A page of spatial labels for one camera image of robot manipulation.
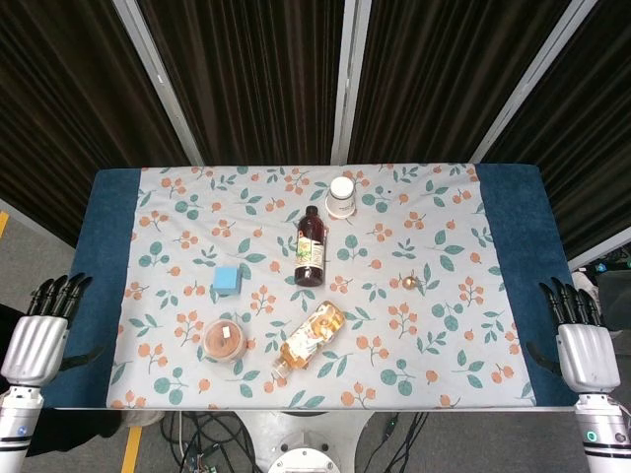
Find blue cube block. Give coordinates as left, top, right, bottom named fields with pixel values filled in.
left=211, top=265, right=243, bottom=298

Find dark juice bottle with label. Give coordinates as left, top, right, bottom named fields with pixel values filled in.
left=294, top=204, right=328, bottom=288

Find white paper cup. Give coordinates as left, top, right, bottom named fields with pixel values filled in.
left=323, top=175, right=357, bottom=221

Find round clear container brown contents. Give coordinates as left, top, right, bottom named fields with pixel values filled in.
left=200, top=317, right=246, bottom=365

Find clear amber liquid bottle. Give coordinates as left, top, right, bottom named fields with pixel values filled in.
left=272, top=301, right=346, bottom=379

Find black floor cable bundle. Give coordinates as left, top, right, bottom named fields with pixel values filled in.
left=379, top=411, right=430, bottom=473
left=160, top=411, right=257, bottom=473

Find blue table mat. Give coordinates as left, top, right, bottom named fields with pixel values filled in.
left=41, top=165, right=607, bottom=410

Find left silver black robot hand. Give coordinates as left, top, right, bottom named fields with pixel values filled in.
left=0, top=274, right=107, bottom=388

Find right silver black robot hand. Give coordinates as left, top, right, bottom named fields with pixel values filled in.
left=525, top=276, right=622, bottom=394

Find grey metal frame post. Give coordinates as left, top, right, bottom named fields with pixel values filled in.
left=470, top=0, right=600, bottom=164
left=329, top=0, right=372, bottom=167
left=110, top=0, right=206, bottom=167

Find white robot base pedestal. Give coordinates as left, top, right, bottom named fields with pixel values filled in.
left=236, top=409, right=376, bottom=473

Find dark pleated curtain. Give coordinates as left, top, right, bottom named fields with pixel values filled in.
left=140, top=0, right=346, bottom=167
left=347, top=0, right=576, bottom=164
left=0, top=0, right=191, bottom=247
left=482, top=0, right=631, bottom=260

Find floral print tablecloth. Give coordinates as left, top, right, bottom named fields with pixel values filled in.
left=105, top=164, right=537, bottom=410

